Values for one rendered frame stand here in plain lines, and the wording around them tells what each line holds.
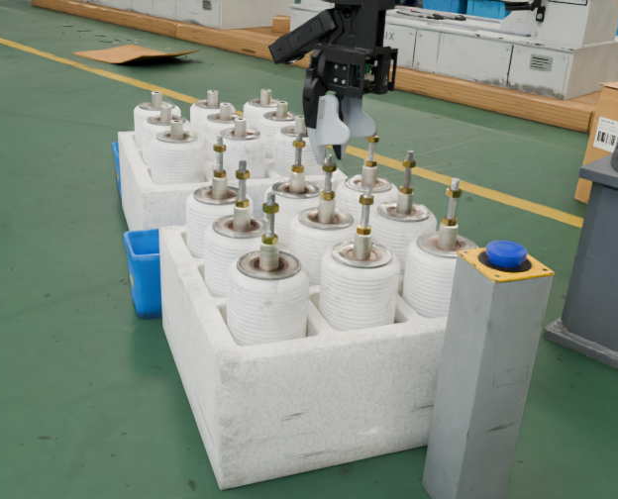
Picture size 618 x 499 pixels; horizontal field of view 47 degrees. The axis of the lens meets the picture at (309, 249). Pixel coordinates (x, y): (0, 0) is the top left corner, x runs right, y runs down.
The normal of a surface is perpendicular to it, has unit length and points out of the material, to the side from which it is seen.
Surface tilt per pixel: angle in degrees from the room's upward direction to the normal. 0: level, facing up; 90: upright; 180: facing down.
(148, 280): 92
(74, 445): 0
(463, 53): 90
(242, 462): 90
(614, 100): 90
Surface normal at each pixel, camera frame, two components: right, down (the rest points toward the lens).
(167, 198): 0.33, 0.40
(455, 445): -0.94, 0.10
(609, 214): -0.69, 0.26
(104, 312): 0.05, -0.91
